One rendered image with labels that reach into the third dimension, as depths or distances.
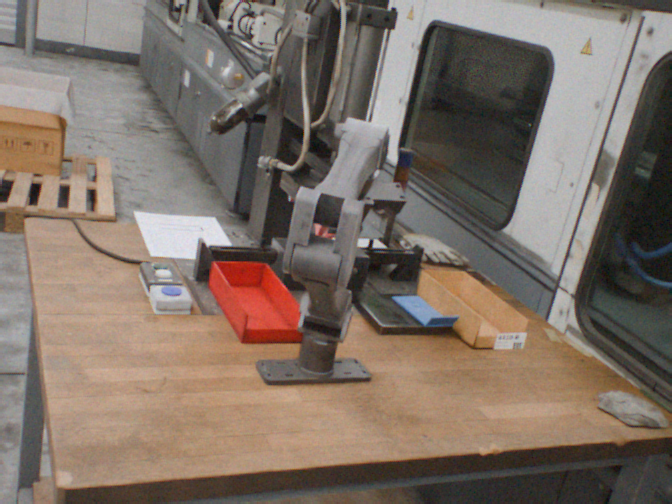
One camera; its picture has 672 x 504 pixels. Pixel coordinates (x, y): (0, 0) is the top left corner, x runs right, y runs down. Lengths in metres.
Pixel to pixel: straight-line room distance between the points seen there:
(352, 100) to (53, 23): 9.28
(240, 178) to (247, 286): 3.21
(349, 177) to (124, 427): 0.48
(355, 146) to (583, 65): 0.98
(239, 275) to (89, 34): 9.27
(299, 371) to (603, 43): 1.11
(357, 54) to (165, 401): 0.79
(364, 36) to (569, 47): 0.67
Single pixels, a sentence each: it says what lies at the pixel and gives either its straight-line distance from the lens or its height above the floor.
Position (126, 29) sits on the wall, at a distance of 10.81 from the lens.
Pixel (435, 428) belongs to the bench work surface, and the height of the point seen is 0.90.
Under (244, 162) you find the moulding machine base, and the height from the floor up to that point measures 0.40.
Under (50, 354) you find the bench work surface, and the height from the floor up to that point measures 0.90.
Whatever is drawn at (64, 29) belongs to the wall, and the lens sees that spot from 10.77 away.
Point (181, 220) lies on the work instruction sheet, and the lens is 2.01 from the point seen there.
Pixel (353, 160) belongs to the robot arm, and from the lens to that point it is 1.13.
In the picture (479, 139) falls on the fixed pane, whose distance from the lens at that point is 2.38.
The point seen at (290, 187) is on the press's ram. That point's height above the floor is 1.12.
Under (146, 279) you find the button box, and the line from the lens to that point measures 1.57.
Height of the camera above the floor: 1.54
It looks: 19 degrees down
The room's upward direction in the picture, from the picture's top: 12 degrees clockwise
